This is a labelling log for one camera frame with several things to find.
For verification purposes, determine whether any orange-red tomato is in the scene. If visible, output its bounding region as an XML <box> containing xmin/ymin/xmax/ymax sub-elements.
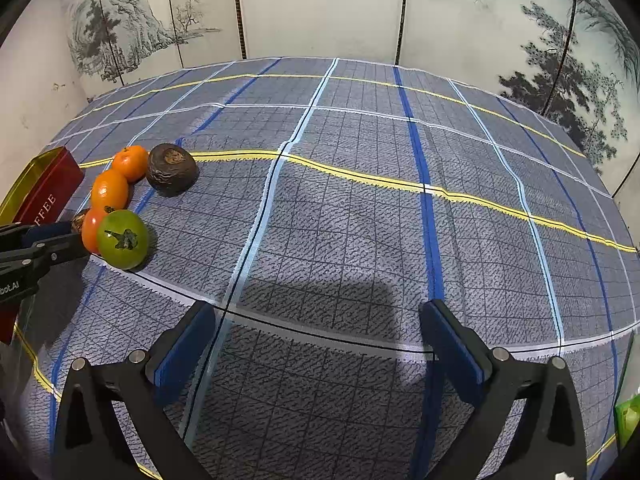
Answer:
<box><xmin>81</xmin><ymin>207</ymin><xmax>108</xmax><ymax>254</ymax></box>

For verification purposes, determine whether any green tomato with stem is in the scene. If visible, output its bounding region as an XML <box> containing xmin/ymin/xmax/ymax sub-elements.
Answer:
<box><xmin>96</xmin><ymin>209</ymin><xmax>150</xmax><ymax>271</ymax></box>

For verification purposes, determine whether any large dark brown fruit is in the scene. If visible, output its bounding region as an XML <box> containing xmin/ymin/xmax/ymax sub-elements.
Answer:
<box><xmin>145</xmin><ymin>143</ymin><xmax>200</xmax><ymax>197</ymax></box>

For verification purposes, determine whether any small dark brown fruit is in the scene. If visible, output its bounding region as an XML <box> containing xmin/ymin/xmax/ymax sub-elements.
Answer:
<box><xmin>70</xmin><ymin>208</ymin><xmax>90</xmax><ymax>233</ymax></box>

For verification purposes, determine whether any red gold toffee tin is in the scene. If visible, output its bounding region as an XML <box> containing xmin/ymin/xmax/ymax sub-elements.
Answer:
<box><xmin>1</xmin><ymin>146</ymin><xmax>84</xmax><ymax>344</ymax></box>

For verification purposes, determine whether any green package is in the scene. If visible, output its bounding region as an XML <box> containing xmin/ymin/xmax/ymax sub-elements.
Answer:
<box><xmin>614</xmin><ymin>394</ymin><xmax>640</xmax><ymax>451</ymax></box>

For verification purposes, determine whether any glossy orange kumquat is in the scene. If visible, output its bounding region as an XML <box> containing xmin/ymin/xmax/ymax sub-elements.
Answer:
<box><xmin>90</xmin><ymin>169</ymin><xmax>129</xmax><ymax>209</ymax></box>

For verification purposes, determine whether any small orange mandarin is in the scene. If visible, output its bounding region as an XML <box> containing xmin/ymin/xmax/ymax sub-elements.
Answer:
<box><xmin>112</xmin><ymin>145</ymin><xmax>149</xmax><ymax>183</ymax></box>

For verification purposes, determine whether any blue plaid tablecloth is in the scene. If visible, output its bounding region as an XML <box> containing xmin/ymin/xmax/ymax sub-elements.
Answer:
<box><xmin>1</xmin><ymin>58</ymin><xmax>639</xmax><ymax>479</ymax></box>

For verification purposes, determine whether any painted landscape folding screen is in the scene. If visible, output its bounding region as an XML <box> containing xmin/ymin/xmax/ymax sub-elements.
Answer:
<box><xmin>1</xmin><ymin>0</ymin><xmax>639</xmax><ymax>233</ymax></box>

